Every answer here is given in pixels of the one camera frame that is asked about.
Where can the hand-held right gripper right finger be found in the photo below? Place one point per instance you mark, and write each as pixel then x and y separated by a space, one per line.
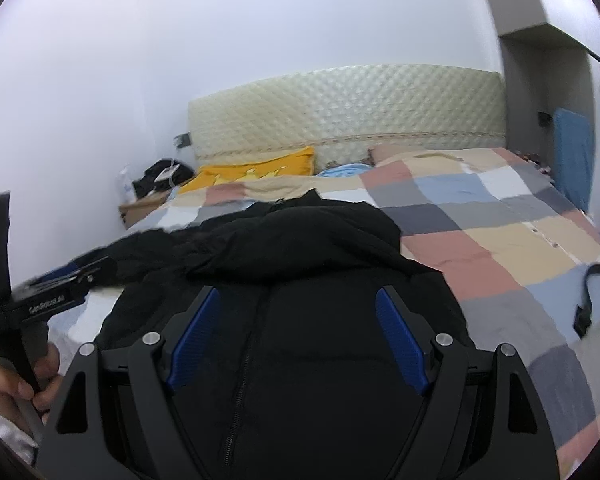
pixel 400 332

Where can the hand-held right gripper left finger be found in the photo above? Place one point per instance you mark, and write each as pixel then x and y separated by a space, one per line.
pixel 195 332

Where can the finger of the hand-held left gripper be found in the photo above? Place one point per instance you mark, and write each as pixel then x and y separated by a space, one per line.
pixel 92 267

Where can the black zip jacket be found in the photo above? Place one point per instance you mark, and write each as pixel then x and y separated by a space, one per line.
pixel 305 240

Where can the person's left forearm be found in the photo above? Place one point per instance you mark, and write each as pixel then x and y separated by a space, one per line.
pixel 5 440

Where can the person's left hand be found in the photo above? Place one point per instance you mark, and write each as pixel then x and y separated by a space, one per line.
pixel 2 390

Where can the wooden nightstand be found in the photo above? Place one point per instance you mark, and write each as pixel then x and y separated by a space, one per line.
pixel 140 210

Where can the white spray bottle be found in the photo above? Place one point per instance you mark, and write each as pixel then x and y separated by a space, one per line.
pixel 126 187

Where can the black bag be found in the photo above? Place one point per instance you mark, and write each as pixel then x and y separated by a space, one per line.
pixel 147 180

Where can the white tablet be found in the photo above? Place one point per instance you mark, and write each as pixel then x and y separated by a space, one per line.
pixel 169 172

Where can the checked patchwork blanket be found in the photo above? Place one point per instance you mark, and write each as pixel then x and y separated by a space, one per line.
pixel 505 240

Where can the yellow pillow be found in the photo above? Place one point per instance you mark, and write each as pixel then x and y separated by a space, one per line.
pixel 240 172

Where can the light blue cloth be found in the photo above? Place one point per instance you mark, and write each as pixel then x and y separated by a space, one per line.
pixel 342 170

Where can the pink pillow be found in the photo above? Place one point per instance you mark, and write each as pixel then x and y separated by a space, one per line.
pixel 382 154

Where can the cream quilted headboard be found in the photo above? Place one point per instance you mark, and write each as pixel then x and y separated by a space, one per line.
pixel 330 105

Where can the blue towel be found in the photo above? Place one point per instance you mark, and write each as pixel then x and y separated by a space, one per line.
pixel 572 160

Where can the grey wall socket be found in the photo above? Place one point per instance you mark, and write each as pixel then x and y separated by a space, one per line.
pixel 182 139

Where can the black wall socket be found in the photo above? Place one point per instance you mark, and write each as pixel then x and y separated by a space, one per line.
pixel 544 119

